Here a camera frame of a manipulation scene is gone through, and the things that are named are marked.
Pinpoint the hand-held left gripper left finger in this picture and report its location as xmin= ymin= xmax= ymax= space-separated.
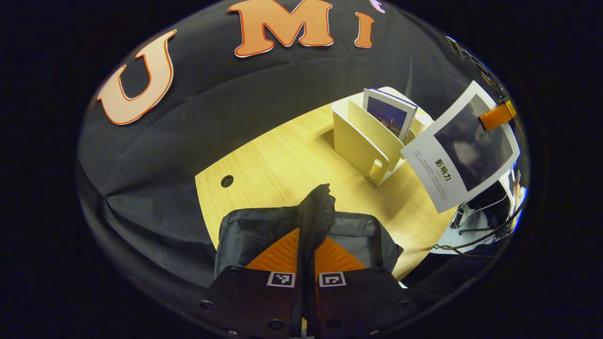
xmin=199 ymin=228 xmax=302 ymax=338

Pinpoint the black schoolbag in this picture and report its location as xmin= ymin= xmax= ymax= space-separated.
xmin=214 ymin=184 xmax=404 ymax=283

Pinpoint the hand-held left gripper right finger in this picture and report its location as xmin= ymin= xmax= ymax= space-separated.
xmin=309 ymin=235 xmax=419 ymax=338

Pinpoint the white and grey book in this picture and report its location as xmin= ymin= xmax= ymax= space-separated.
xmin=400 ymin=80 xmax=521 ymax=214

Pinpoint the white bookshelf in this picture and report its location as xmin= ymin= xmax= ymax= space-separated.
xmin=331 ymin=87 xmax=434 ymax=187

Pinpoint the white equipment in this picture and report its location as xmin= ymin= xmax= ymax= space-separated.
xmin=431 ymin=169 xmax=527 ymax=257

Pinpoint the blue book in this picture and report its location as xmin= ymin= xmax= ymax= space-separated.
xmin=363 ymin=88 xmax=418 ymax=141

